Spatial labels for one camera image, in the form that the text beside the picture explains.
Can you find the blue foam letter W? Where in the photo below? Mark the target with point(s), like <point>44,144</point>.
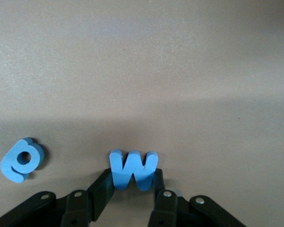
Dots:
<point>119,172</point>

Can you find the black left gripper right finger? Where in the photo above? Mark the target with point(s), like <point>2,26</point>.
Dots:
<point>165,208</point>

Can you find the blue foam letter p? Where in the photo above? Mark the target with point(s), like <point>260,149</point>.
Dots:
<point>10,165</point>

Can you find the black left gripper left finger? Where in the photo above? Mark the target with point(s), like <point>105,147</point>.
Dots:
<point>99,194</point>

